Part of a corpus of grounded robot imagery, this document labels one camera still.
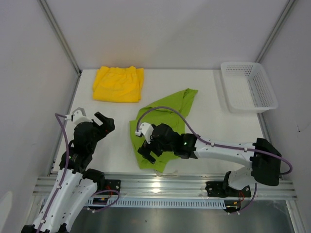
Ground green shorts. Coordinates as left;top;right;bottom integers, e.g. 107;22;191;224
129;88;198;172

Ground left aluminium corner post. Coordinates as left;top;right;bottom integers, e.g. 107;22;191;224
37;0;81;76

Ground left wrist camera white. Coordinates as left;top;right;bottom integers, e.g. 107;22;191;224
65;107;92;125

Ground yellow shorts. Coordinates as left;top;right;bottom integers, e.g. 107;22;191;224
92;66;144;103

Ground aluminium mounting rail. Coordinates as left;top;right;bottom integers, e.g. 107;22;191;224
33;172;298;200

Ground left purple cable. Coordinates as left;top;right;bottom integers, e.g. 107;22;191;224
34;113;120;233

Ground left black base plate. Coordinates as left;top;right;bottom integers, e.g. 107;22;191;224
97;179;121;196

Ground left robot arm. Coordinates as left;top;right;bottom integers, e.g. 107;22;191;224
21;108;120;233

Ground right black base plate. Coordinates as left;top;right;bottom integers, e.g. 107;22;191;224
205;181;251;198

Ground white slotted cable duct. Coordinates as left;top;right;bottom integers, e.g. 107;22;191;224
85;198;226;209

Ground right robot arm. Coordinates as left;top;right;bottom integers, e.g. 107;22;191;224
135;122;281;196

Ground aluminium corner post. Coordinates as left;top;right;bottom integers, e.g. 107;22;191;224
255;0;299;63
37;0;81;76

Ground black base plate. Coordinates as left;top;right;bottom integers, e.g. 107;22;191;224
97;179;121;196
205;181;251;198

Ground white perforated plastic basket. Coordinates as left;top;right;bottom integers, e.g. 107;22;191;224
221;62;278;114

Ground right aluminium corner post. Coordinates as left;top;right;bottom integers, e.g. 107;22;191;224
255;0;299;63

